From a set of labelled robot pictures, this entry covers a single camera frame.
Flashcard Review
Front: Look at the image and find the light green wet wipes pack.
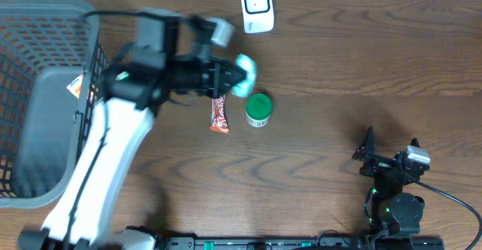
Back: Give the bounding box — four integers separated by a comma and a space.
231, 54, 258, 98

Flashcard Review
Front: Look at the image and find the orange chocolate bar wrapper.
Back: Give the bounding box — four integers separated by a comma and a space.
209, 95, 229, 134

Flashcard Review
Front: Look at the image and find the orange snack packet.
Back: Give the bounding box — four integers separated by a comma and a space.
66, 75, 84, 99

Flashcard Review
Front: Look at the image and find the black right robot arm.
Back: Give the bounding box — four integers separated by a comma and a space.
352, 127, 431, 237

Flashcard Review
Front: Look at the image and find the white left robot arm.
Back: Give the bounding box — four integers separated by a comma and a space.
17, 8, 248, 249

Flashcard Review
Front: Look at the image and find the white barcode scanner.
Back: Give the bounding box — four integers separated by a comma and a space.
241, 0, 274, 34

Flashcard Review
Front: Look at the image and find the green lid jar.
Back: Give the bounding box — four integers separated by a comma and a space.
246, 93, 273, 127

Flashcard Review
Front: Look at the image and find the grey plastic basket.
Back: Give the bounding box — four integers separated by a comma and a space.
1, 0, 108, 209

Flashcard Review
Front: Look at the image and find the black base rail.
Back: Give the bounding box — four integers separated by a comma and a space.
158, 236, 445, 250

